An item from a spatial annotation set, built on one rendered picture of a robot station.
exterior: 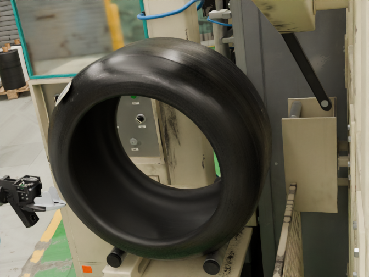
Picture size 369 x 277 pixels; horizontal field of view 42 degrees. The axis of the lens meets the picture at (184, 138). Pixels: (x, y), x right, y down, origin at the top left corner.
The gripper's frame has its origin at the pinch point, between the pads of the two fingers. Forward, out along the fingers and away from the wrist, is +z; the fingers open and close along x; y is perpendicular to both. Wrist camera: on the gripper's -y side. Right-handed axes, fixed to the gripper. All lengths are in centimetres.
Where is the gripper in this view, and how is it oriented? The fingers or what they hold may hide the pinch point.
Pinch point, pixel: (61, 206)
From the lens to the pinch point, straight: 150.1
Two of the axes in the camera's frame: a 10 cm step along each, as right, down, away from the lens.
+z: 9.6, 1.0, -2.7
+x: 2.8, -3.7, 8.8
